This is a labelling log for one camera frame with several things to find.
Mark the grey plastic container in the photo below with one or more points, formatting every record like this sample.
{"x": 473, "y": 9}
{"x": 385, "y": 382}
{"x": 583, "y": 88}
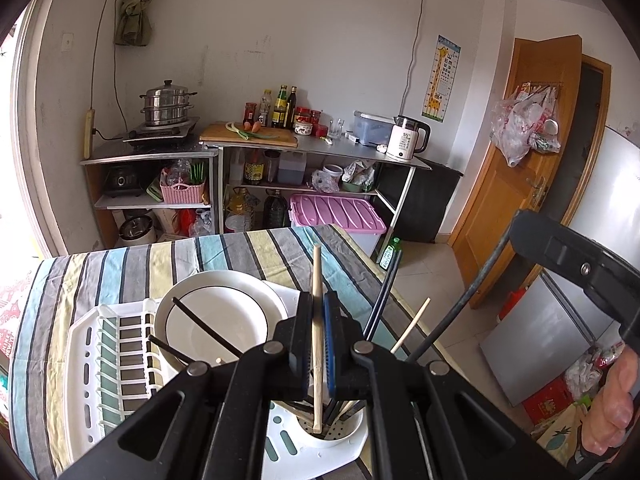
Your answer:
{"x": 291, "y": 167}

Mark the flowered ceramic jar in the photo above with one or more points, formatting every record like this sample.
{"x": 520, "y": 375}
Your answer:
{"x": 303, "y": 128}

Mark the wooden cutting board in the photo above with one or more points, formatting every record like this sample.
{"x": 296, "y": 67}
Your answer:
{"x": 220, "y": 136}

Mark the clear bottle yellow cap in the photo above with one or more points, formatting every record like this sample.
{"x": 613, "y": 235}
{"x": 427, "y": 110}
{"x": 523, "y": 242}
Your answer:
{"x": 265, "y": 110}

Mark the dark plastic cup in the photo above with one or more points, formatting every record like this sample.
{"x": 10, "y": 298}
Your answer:
{"x": 271, "y": 166}

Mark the red plastic bag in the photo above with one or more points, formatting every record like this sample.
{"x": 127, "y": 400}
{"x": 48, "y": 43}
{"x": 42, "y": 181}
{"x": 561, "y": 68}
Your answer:
{"x": 187, "y": 222}

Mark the red lid jar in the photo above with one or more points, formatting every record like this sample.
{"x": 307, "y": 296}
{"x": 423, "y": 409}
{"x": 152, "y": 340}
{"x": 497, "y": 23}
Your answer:
{"x": 315, "y": 117}
{"x": 302, "y": 112}

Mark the dark liquid jug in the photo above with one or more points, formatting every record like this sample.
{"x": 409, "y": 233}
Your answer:
{"x": 274, "y": 210}

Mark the red printed mat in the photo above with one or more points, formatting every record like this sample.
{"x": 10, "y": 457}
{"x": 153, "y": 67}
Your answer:
{"x": 12, "y": 310}

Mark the green utensil bundle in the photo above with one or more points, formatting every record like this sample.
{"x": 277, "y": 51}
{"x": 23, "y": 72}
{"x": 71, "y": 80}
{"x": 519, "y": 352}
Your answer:
{"x": 198, "y": 172}

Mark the red plastic container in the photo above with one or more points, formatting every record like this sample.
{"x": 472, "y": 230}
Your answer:
{"x": 512, "y": 305}

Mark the yellow cooking oil jug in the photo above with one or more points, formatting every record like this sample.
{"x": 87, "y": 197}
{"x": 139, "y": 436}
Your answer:
{"x": 239, "y": 207}

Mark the dark glass bottle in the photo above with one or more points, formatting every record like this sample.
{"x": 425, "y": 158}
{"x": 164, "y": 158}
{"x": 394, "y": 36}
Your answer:
{"x": 292, "y": 105}

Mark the white plastic bag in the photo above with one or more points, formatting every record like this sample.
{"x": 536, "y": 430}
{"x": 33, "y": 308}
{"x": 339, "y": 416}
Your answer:
{"x": 582, "y": 375}

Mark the black chopstick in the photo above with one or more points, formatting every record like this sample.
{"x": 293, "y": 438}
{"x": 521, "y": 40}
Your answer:
{"x": 381, "y": 294}
{"x": 388, "y": 294}
{"x": 457, "y": 307}
{"x": 205, "y": 326}
{"x": 170, "y": 349}

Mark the crumpled plastic bag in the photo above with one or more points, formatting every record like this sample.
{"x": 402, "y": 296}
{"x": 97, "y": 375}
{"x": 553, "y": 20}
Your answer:
{"x": 320, "y": 182}

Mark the black blender base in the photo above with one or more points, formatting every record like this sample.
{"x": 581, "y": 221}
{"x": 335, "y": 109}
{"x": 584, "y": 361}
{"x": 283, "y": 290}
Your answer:
{"x": 121, "y": 180}

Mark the black induction cooker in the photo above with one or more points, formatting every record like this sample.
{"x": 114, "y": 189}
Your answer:
{"x": 160, "y": 132}

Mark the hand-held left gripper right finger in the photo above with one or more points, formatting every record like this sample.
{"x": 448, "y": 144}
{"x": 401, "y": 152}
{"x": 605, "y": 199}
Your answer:
{"x": 331, "y": 350}

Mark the metal kitchen shelf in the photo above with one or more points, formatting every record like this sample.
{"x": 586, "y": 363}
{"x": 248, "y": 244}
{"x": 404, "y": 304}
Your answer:
{"x": 350, "y": 153}

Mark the printed tote bag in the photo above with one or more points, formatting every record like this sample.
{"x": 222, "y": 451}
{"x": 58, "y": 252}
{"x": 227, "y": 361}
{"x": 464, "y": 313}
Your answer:
{"x": 560, "y": 435}

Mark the green plastic bottle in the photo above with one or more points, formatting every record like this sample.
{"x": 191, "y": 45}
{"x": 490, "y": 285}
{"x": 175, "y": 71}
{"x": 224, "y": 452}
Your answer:
{"x": 390, "y": 255}

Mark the white ceramic bowl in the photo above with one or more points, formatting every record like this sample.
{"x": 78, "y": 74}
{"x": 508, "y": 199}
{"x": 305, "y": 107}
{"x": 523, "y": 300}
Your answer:
{"x": 225, "y": 305}
{"x": 282, "y": 300}

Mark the beige power strip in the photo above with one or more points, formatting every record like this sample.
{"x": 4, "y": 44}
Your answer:
{"x": 88, "y": 132}

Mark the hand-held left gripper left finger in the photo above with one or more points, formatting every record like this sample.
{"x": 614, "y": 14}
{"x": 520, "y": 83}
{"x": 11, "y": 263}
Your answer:
{"x": 302, "y": 355}

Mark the pink woven basket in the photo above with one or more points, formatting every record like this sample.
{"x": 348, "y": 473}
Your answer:
{"x": 182, "y": 192}

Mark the white utensil cup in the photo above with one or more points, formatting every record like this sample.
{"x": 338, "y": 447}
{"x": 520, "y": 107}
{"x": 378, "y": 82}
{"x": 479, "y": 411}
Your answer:
{"x": 356, "y": 435}

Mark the person's right hand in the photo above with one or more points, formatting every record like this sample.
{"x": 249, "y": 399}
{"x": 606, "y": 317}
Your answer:
{"x": 615, "y": 400}

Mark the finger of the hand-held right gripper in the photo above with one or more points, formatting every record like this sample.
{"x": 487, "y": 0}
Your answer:
{"x": 555, "y": 247}

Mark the snack bags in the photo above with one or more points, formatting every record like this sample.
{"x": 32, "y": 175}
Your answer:
{"x": 361, "y": 175}

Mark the clear drinking glass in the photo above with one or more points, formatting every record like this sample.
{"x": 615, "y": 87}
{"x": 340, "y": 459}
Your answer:
{"x": 333, "y": 130}
{"x": 342, "y": 127}

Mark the green scallion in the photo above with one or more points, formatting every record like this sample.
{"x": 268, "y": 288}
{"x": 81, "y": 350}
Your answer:
{"x": 240, "y": 132}

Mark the striped tablecloth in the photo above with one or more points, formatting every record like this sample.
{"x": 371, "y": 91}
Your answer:
{"x": 100, "y": 270}

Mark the black cabinet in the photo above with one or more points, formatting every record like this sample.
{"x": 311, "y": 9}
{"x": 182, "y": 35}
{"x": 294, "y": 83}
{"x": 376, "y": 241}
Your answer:
{"x": 425, "y": 205}

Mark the red cardboard box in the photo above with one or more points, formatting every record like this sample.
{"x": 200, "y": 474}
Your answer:
{"x": 550, "y": 400}

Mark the wooden chopstick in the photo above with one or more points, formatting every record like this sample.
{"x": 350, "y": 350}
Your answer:
{"x": 316, "y": 270}
{"x": 411, "y": 325}

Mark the silver refrigerator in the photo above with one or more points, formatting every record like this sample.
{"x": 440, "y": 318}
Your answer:
{"x": 545, "y": 325}

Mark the hanging plastic bags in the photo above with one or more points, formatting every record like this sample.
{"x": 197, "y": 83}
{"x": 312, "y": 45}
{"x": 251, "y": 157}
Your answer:
{"x": 520, "y": 120}

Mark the plastic water container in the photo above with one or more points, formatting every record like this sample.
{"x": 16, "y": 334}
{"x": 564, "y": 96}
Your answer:
{"x": 372, "y": 127}

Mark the steel steamer pot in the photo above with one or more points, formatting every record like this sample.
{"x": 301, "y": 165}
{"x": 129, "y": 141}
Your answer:
{"x": 167, "y": 105}

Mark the steel rice cooker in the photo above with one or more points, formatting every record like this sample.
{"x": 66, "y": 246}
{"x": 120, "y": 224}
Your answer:
{"x": 135, "y": 230}

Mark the wooden stove stand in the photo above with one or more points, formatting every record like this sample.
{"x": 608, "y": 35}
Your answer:
{"x": 107, "y": 152}

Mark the white plastic dish rack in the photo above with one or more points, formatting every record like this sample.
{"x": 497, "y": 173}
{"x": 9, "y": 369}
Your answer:
{"x": 85, "y": 340}

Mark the soy sauce bottle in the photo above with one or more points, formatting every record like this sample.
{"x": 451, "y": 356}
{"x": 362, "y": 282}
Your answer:
{"x": 254, "y": 167}

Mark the wooden door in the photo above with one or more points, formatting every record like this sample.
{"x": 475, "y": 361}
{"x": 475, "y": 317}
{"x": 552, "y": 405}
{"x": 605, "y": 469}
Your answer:
{"x": 505, "y": 200}

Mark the giraffe wall poster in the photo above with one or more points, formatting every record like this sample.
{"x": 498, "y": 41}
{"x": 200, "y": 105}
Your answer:
{"x": 440, "y": 80}

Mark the red sauce jar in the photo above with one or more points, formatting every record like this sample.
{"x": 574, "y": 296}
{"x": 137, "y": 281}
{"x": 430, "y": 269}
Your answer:
{"x": 250, "y": 114}

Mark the hanging green cloth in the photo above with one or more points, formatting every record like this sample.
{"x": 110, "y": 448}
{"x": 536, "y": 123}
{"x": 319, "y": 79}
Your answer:
{"x": 135, "y": 5}

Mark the green bottle yellow label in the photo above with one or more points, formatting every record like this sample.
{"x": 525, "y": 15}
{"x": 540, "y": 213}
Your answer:
{"x": 280, "y": 110}

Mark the white electric kettle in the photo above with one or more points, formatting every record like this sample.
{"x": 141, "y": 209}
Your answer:
{"x": 405, "y": 140}

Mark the pink plastic storage box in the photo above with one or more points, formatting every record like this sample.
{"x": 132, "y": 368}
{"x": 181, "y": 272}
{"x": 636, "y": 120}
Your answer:
{"x": 335, "y": 212}

